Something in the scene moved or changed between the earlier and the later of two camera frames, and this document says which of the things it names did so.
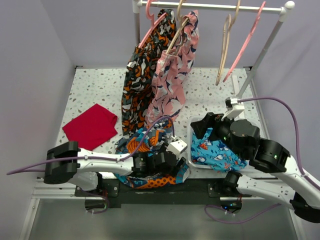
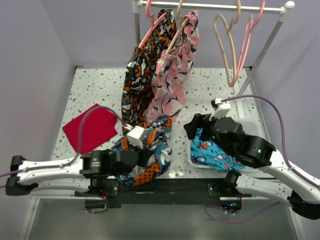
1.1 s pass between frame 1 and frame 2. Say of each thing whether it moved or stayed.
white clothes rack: stayed
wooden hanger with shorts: stayed
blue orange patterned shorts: moved
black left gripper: moved
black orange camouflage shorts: stayed
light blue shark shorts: stayed
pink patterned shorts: stayed
